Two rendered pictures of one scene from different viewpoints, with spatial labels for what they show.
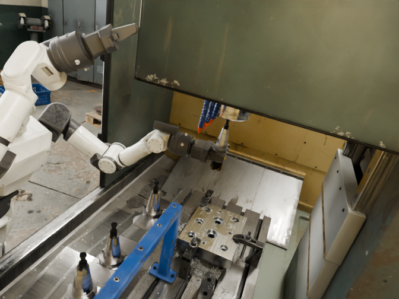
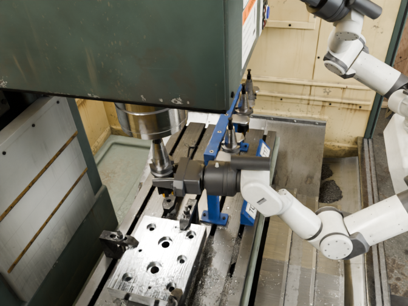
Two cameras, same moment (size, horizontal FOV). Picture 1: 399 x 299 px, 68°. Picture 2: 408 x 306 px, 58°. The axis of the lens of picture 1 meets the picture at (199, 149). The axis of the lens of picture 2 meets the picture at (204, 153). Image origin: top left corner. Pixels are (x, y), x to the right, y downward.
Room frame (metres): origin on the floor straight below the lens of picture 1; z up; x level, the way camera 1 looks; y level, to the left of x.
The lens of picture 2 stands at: (1.72, 0.07, 1.99)
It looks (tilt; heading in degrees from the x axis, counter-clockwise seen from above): 40 degrees down; 183
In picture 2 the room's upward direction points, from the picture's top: 4 degrees counter-clockwise
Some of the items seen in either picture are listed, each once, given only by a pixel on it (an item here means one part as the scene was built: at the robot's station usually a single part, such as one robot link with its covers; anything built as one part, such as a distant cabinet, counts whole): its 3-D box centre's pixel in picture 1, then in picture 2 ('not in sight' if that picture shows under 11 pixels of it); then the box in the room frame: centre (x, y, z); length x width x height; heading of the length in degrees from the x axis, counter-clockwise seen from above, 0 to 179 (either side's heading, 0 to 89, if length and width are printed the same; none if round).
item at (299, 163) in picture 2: not in sight; (226, 173); (0.39, 0.10, 0.75); 0.89 x 0.70 x 0.26; 75
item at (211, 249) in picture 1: (214, 231); (160, 259); (1.02, -0.13, 0.97); 0.29 x 0.23 x 0.05; 165
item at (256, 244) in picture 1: (246, 245); (120, 243); (0.96, -0.27, 0.97); 0.13 x 0.03 x 0.15; 75
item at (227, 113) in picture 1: (233, 96); (150, 98); (1.01, -0.08, 1.57); 0.16 x 0.16 x 0.12
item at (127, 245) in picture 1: (123, 245); (240, 119); (0.60, 0.15, 1.21); 0.07 x 0.05 x 0.01; 75
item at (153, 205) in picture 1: (154, 200); (230, 135); (0.76, 0.11, 1.26); 0.04 x 0.04 x 0.07
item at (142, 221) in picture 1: (143, 222); (234, 137); (0.71, 0.12, 1.21); 0.07 x 0.05 x 0.01; 75
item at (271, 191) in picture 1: (228, 194); not in sight; (1.66, -0.25, 0.75); 0.89 x 0.67 x 0.26; 75
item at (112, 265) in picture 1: (111, 258); (243, 111); (0.55, 0.17, 1.21); 0.06 x 0.06 x 0.03
